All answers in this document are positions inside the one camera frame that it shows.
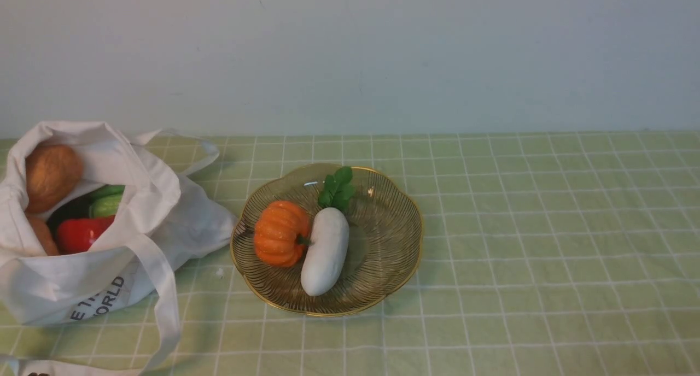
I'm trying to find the brown potato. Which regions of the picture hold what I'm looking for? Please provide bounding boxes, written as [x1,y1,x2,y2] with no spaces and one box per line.
[25,145,84,214]
[26,215,60,256]

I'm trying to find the white cloth tote bag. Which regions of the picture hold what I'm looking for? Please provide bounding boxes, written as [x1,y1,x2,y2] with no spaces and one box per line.
[2,121,237,375]

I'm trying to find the white radish with leaves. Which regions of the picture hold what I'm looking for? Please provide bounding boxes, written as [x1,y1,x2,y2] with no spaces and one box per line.
[301,166,355,297]

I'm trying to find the gold-rimmed glass plate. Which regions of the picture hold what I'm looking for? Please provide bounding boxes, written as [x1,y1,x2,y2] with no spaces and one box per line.
[230,163,424,317]

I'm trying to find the small orange pumpkin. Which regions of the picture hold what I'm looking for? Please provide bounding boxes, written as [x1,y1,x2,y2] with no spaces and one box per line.
[253,200,312,267]

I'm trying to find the green cucumber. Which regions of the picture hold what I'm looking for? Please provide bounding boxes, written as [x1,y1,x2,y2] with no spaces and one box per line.
[87,185,125,219]

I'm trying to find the red bell pepper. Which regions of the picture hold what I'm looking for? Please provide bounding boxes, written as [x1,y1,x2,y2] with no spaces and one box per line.
[55,216,115,255]

